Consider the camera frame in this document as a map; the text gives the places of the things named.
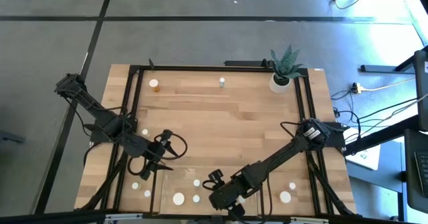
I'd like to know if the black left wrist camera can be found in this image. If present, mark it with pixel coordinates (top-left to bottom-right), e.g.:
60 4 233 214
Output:
154 128 174 145

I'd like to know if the black floor bar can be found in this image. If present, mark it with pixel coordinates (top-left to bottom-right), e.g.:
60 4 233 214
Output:
223 60 270 68

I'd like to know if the grey desk top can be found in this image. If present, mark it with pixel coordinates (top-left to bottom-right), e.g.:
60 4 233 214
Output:
346 140 407 194

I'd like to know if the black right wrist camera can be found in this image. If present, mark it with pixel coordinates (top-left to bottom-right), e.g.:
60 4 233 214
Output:
206 168 226 191

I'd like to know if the white paper sheet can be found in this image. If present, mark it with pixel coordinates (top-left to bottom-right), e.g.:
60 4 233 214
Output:
347 143 382 171

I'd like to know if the white plant pot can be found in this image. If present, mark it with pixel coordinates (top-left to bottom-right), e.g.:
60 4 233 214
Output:
268 72 292 94

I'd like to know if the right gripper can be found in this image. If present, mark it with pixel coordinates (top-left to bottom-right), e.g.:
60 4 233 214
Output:
208 180 251 223

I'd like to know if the black metal shelf leg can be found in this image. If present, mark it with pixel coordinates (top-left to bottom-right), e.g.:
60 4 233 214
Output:
257 189 265 215
150 169 158 215

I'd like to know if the black monitor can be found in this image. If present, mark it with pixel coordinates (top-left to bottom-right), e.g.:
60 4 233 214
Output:
413 49 428 132

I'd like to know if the silver frame bracket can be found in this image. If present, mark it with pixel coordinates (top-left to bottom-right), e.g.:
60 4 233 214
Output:
104 212 145 221
290 216 330 224

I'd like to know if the dark laptop with keyboard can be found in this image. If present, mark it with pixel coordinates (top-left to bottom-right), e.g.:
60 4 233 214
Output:
403 128 428 215

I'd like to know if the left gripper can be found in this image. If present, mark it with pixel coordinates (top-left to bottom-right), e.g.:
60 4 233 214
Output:
139 138 175 182

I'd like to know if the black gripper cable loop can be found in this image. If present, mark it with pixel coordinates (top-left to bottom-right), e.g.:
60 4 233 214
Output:
166 132 189 161

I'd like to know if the black desk foot bar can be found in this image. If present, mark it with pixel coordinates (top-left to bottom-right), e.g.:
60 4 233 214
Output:
360 54 417 74

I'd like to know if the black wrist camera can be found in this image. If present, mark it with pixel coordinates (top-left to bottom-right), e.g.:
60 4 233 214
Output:
206 168 226 191
154 128 174 145

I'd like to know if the grey floor object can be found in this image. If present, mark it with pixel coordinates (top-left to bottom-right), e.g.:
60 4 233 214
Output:
0 129 27 145

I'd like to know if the green spiky plant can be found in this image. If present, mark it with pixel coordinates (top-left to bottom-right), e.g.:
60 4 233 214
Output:
270 44 304 83

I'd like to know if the black cable bundle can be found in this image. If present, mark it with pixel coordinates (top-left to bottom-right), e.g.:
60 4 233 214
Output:
330 89 428 144

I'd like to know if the black desk beam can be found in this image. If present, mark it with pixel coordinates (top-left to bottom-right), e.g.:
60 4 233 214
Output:
343 114 421 157

